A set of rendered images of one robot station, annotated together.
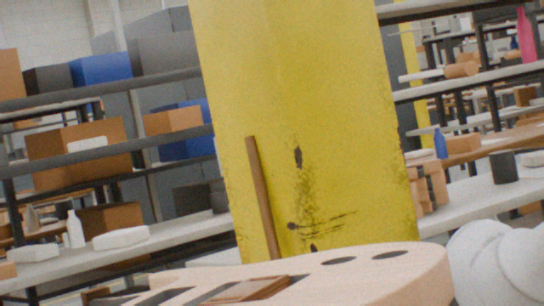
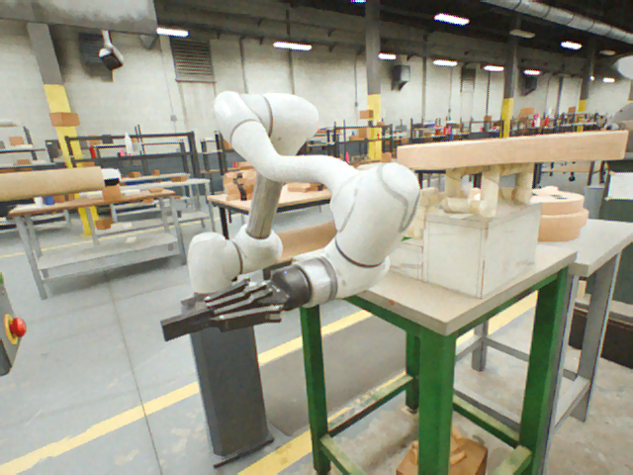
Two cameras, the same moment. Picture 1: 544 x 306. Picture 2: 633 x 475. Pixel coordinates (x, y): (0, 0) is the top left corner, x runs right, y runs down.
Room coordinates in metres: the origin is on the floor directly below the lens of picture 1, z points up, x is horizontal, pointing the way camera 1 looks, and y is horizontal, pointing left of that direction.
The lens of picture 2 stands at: (1.80, -0.35, 1.27)
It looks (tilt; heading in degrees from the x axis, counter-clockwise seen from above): 17 degrees down; 181
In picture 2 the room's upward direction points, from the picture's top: 4 degrees counter-clockwise
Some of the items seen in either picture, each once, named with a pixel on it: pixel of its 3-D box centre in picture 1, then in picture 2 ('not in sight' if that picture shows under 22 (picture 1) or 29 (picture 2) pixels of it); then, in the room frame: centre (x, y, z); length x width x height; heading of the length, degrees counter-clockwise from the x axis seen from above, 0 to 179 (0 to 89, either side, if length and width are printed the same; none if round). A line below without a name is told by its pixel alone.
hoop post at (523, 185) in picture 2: not in sight; (523, 183); (0.99, 0.16, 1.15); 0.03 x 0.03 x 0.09
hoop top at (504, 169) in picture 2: not in sight; (509, 166); (1.04, 0.09, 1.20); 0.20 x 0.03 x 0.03; 127
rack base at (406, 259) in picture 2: not in sight; (426, 245); (0.88, -0.03, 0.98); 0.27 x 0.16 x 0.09; 128
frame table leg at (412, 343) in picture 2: not in sight; (413, 329); (0.45, 0.07, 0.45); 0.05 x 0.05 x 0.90; 34
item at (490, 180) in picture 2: not in sight; (489, 193); (1.09, 0.02, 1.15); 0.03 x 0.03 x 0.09
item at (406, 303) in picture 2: not in sight; (420, 359); (0.82, -0.02, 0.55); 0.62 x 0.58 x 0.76; 124
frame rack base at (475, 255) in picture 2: not in sight; (482, 241); (1.00, 0.06, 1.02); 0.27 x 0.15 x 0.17; 128
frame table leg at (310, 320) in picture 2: not in sight; (315, 381); (0.76, -0.39, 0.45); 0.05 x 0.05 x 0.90; 34
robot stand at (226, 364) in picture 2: not in sight; (226, 370); (0.52, -0.78, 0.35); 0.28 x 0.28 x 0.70; 26
